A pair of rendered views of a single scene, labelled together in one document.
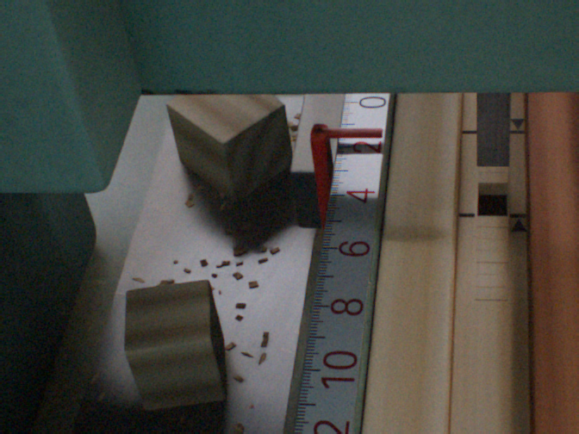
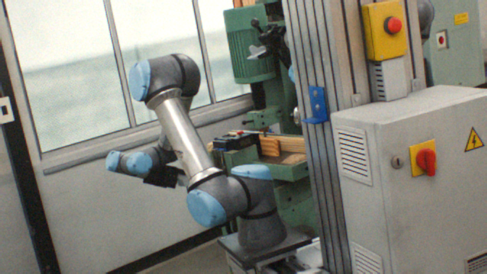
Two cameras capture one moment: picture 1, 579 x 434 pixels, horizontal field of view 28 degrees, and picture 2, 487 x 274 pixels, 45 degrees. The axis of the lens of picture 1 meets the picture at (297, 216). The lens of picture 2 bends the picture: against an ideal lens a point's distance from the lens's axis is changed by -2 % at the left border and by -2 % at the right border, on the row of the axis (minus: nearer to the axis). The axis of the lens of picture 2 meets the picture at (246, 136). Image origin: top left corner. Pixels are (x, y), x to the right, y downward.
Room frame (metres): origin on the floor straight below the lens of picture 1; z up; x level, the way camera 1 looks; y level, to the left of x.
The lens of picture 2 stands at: (1.73, -2.06, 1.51)
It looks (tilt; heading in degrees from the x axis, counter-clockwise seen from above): 12 degrees down; 128
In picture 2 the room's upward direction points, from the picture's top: 10 degrees counter-clockwise
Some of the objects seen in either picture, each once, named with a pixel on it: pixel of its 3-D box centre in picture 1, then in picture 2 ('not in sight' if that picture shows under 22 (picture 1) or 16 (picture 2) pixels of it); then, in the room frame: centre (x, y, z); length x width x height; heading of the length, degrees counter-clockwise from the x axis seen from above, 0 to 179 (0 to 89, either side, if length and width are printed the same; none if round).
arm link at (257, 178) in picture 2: not in sight; (251, 187); (0.66, -0.73, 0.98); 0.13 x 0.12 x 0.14; 75
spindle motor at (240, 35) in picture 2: not in sight; (249, 43); (0.24, -0.06, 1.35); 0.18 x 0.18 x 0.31
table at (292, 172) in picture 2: not in sight; (252, 162); (0.23, -0.17, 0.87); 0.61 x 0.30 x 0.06; 166
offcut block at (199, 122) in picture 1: (230, 133); not in sight; (0.42, 0.03, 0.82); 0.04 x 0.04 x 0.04; 35
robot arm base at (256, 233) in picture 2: not in sight; (260, 222); (0.66, -0.73, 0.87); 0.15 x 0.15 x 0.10
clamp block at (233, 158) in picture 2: not in sight; (235, 158); (0.21, -0.25, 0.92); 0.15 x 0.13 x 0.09; 166
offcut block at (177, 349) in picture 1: (177, 344); not in sight; (0.30, 0.06, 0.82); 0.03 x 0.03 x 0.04; 88
